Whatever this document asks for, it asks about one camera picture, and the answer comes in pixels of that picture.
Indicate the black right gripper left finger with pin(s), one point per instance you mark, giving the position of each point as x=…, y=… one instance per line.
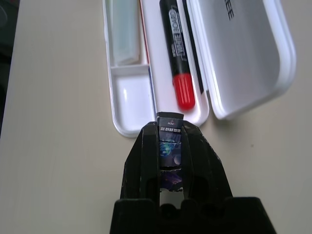
x=143, y=165

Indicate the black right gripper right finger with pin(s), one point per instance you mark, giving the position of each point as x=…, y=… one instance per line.
x=207, y=170

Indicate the white plastic pencil case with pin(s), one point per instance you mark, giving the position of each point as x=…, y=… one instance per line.
x=243, y=61

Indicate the black red whiteboard marker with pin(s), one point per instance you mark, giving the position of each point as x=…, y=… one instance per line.
x=180, y=61

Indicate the eraser with dark blue sleeve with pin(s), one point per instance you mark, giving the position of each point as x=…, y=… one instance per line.
x=170, y=151

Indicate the green translucent highlighter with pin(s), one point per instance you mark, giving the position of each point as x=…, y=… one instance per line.
x=124, y=31

